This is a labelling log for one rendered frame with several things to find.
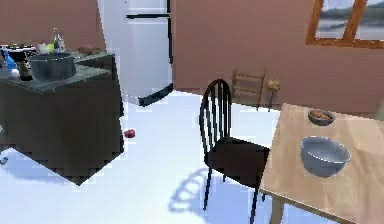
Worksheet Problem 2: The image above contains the orange food in bowl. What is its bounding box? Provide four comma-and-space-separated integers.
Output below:
312, 110, 332, 120

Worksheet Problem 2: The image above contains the small grey bowl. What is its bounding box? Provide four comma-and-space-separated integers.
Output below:
307, 108, 336, 127

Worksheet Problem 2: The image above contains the large grey bowl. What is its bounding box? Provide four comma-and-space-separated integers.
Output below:
300, 135, 352, 179

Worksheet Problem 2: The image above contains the black spindle chair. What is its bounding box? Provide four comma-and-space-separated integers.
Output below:
198, 78, 271, 224

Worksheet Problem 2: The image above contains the small brown wooden rack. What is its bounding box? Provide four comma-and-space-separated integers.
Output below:
231, 67, 267, 111

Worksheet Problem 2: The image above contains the white fridge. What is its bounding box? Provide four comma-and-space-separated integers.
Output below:
96, 0, 175, 108

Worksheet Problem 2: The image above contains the small yellow lamp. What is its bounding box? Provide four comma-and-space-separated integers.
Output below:
267, 79, 281, 112

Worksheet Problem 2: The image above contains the dark kitchen counter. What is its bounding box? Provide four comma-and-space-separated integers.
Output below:
0, 52, 125, 187

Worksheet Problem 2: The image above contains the grey round pot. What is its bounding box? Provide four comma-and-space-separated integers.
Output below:
28, 52, 77, 82

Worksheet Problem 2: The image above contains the clear glass bottle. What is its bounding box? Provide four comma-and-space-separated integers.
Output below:
52, 27, 66, 54

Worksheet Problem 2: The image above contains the light wooden table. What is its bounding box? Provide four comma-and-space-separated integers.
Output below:
259, 102, 384, 224

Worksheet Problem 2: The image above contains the dark bottle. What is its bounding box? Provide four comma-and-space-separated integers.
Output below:
18, 60, 34, 82

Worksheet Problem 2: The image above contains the wooden framed window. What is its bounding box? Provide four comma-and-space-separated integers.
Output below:
305, 0, 384, 50

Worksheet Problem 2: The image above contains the black stove top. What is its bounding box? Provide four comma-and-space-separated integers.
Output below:
0, 43, 37, 54

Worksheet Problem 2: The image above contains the black fridge handle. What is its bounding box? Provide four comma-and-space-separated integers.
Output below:
166, 0, 174, 65

